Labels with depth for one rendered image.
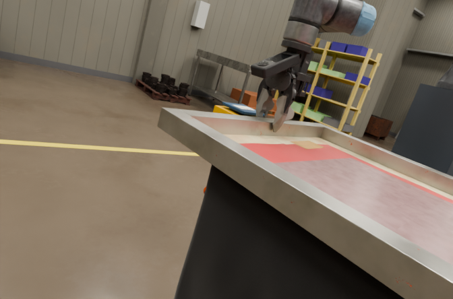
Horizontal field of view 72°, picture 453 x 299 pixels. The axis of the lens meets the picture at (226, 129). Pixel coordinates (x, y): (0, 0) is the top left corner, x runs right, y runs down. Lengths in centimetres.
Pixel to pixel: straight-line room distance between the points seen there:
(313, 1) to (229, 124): 33
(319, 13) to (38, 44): 601
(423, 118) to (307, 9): 61
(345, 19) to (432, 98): 51
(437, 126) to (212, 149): 85
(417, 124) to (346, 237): 88
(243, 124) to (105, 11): 599
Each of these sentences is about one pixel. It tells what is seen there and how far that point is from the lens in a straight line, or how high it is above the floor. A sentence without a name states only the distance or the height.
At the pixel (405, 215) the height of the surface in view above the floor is 96.
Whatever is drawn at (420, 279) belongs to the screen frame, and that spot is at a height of 98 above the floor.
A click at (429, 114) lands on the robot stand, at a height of 111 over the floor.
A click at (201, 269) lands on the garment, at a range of 64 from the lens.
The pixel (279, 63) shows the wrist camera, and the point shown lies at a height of 113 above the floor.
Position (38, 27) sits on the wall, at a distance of 648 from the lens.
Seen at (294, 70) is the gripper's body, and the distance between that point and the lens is 77.
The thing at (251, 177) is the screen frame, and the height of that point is 97.
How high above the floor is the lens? 111
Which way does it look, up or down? 13 degrees down
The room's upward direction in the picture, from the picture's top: 16 degrees clockwise
